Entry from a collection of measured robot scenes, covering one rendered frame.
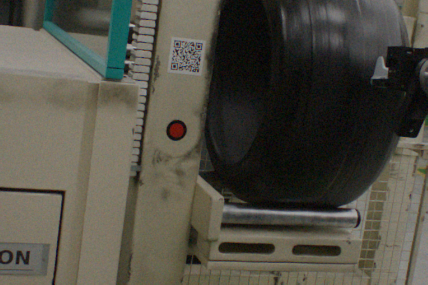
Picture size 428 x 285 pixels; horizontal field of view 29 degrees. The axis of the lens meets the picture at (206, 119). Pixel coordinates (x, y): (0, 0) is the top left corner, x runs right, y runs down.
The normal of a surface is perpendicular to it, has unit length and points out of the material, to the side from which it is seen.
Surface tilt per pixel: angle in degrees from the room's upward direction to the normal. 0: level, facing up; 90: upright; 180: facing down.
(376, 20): 53
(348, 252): 90
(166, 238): 90
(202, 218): 90
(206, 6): 90
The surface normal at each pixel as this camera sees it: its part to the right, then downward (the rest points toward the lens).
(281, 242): 0.30, 0.20
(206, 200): -0.94, -0.08
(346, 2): 0.31, -0.52
